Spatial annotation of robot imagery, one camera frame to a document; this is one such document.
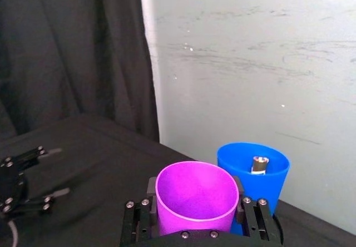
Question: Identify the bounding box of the black curtain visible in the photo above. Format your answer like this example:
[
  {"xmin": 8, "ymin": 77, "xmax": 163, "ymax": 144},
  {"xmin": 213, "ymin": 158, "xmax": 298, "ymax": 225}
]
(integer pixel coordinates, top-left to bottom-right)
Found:
[{"xmin": 0, "ymin": 0, "xmax": 161, "ymax": 144}]

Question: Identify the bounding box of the purple plastic cup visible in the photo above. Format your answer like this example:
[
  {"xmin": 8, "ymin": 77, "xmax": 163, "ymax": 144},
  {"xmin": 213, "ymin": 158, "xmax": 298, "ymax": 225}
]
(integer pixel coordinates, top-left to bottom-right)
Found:
[{"xmin": 155, "ymin": 161, "xmax": 240, "ymax": 236}]

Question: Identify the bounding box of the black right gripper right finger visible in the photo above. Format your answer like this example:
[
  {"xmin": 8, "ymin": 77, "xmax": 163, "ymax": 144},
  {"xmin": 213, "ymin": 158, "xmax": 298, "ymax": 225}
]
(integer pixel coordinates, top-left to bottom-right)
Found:
[{"xmin": 232, "ymin": 175, "xmax": 281, "ymax": 242}]

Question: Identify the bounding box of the small brown and silver cylinder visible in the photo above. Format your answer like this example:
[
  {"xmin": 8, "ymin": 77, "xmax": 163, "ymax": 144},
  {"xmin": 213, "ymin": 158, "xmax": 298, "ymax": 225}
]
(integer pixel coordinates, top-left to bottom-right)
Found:
[{"xmin": 249, "ymin": 155, "xmax": 270, "ymax": 176}]

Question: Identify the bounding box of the blue plastic cup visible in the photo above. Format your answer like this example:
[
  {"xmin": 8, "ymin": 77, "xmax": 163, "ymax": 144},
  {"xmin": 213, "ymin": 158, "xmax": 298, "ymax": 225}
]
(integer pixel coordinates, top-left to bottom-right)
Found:
[{"xmin": 216, "ymin": 142, "xmax": 291, "ymax": 235}]

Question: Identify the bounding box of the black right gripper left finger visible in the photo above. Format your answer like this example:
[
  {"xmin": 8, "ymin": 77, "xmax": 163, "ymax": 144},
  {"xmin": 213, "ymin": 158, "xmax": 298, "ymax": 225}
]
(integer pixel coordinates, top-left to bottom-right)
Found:
[{"xmin": 119, "ymin": 176, "xmax": 160, "ymax": 245}]

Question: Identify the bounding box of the thin grey cable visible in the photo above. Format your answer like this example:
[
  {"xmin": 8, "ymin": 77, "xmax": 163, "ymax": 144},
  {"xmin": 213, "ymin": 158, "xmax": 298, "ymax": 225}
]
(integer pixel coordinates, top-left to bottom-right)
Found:
[{"xmin": 7, "ymin": 220, "xmax": 19, "ymax": 247}]

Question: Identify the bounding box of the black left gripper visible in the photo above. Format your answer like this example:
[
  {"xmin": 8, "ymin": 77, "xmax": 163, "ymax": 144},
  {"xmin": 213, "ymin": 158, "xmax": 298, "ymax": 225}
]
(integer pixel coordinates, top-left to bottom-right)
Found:
[{"xmin": 0, "ymin": 145, "xmax": 71, "ymax": 219}]

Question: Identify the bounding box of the black table cloth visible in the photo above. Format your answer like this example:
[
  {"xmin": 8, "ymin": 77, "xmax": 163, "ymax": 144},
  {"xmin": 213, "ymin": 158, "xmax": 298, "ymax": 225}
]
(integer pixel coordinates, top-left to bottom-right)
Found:
[{"xmin": 0, "ymin": 113, "xmax": 356, "ymax": 247}]

